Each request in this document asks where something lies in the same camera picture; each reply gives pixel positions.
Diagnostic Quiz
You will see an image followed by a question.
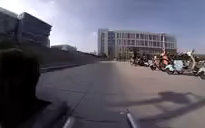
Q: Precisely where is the grey paved plaza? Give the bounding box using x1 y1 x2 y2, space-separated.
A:
19 60 205 128

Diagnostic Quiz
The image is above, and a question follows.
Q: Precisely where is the wide stone stairway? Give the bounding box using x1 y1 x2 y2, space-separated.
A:
21 44 105 74

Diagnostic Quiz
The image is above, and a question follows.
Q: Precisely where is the low distant building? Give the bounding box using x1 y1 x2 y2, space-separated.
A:
50 44 78 53

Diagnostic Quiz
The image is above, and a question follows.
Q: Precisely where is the pale multi-storey building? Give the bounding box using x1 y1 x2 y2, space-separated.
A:
97 28 178 61

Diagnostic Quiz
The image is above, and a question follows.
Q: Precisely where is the robot's own part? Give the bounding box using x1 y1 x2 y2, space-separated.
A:
62 116 76 128
125 111 138 128

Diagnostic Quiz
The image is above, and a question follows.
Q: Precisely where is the pale lamp pole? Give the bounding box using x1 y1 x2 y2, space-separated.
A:
161 33 166 53

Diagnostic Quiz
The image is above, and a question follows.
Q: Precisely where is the row of parked scooters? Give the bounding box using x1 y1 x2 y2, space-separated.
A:
129 49 205 84

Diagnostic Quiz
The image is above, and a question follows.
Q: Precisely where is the dark glass building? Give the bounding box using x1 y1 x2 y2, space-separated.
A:
16 12 53 49
0 6 20 46

